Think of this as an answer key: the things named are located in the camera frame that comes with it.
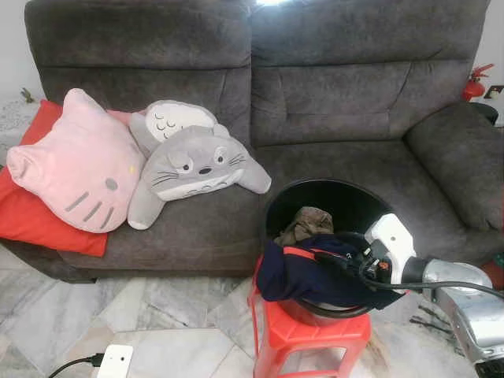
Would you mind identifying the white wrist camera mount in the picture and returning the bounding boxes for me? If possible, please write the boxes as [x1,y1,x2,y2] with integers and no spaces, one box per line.
[95,343,135,378]
[363,213,417,284]

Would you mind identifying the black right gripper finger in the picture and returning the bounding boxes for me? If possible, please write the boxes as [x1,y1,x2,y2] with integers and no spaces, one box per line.
[315,252,363,272]

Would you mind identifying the red cushion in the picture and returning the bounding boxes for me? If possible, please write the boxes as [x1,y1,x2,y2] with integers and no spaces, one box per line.
[0,98,111,258]

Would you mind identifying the orange plastic basin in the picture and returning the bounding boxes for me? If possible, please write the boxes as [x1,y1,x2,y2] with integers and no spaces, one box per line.
[482,258,504,289]

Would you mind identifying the lace covered side table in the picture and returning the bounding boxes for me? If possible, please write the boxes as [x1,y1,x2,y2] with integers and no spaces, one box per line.
[0,98,42,146]

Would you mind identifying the red plastic stool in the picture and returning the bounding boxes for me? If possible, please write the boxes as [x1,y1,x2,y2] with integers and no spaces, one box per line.
[250,256,373,378]

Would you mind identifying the grey sleeping Totoro cushion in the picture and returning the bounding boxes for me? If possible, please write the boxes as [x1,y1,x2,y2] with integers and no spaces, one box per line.
[128,99,230,155]

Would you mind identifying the black plastic bucket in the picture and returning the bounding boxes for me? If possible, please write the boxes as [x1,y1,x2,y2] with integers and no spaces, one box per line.
[263,178,404,321]

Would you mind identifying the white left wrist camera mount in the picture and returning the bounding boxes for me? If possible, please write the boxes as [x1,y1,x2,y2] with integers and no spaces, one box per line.
[95,343,135,378]

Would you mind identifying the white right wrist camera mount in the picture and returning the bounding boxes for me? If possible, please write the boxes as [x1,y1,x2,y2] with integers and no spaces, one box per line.
[363,213,417,284]

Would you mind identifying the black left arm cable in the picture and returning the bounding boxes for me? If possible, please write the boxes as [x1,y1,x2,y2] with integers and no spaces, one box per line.
[46,352,103,378]

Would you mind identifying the navy shirt with red trim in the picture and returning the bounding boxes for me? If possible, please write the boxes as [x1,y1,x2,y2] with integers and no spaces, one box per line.
[255,232,404,310]

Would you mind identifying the dark grey fabric sofa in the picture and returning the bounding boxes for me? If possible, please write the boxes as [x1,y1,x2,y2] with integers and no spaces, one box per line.
[0,0,504,284]

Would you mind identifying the red fire extinguisher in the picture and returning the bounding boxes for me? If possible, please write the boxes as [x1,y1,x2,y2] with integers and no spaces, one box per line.
[461,63,496,102]

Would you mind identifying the brown garment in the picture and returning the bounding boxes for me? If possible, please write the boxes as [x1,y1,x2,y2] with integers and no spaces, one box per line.
[273,206,336,247]

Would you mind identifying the grey Totoro plush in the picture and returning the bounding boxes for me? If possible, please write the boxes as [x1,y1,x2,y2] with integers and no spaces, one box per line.
[127,125,273,232]

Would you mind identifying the pink cat face pillow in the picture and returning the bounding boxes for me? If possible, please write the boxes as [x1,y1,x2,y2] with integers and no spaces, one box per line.
[6,87,147,235]

